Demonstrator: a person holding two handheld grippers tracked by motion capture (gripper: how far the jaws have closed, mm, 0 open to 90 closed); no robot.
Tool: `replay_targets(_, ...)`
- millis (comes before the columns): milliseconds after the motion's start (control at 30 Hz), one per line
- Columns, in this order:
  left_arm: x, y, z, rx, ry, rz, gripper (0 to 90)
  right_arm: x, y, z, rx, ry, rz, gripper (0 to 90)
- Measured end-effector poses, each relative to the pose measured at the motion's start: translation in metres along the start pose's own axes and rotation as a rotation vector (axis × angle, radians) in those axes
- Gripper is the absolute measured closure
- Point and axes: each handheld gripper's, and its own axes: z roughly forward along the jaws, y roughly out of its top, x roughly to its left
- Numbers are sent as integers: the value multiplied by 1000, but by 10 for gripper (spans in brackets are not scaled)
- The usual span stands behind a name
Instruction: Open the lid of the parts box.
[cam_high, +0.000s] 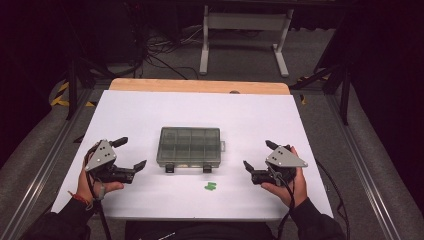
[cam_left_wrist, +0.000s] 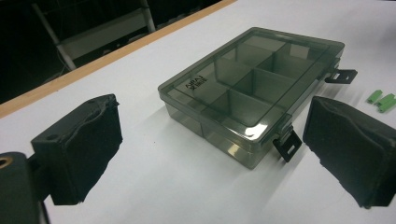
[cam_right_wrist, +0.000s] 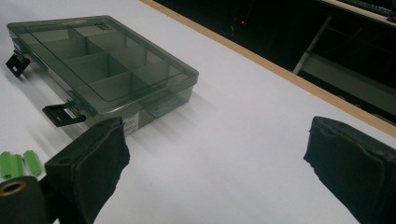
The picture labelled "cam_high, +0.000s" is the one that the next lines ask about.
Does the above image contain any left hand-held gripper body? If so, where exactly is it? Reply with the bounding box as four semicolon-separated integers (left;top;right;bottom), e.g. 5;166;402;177
84;139;136;184

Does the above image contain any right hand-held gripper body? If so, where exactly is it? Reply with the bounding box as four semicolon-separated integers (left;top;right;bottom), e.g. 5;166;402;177
251;144;309;187

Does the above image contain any clear plastic compartment box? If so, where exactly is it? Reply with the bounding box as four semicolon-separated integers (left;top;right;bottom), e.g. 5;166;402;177
156;126;226;174

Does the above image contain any person's left hand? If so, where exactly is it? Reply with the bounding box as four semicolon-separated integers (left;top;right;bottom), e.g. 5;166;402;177
75;151;125;203

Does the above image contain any person's right hand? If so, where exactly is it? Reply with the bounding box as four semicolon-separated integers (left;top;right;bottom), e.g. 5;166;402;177
260;146;309;208

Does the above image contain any black metal stand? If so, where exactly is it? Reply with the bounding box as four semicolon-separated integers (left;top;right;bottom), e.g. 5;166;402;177
289;19;351;126
64;56;111;121

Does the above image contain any person's lap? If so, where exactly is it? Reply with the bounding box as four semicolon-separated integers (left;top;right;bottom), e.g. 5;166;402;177
124;219;278;240

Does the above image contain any wooden table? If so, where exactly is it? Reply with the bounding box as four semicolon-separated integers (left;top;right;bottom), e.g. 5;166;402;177
109;78;291;96

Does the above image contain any white metal stand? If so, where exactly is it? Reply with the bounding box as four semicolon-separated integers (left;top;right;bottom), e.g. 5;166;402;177
199;4;294;78

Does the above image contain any right hand-held gripper cable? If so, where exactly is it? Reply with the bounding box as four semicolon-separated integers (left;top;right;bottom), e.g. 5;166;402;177
268;164;298;240

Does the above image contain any hand-held gripper cable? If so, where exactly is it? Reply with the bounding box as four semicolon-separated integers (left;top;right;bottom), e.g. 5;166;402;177
84;149;113;240
268;164;298;240

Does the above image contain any red bracelet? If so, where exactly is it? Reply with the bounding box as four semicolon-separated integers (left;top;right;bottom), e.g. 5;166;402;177
67;190;94;211

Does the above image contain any left hand-held gripper cable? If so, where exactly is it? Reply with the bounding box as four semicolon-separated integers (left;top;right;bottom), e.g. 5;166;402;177
84;149;113;240

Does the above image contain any aluminium rail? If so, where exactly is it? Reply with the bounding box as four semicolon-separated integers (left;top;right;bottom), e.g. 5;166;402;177
0;88;96;240
324;94;403;240

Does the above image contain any black cable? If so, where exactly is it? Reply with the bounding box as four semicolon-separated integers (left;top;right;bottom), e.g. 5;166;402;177
314;159;351;240

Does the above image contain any bundle of floor cables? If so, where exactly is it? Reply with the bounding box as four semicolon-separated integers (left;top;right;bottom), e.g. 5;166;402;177
143;26;201;80

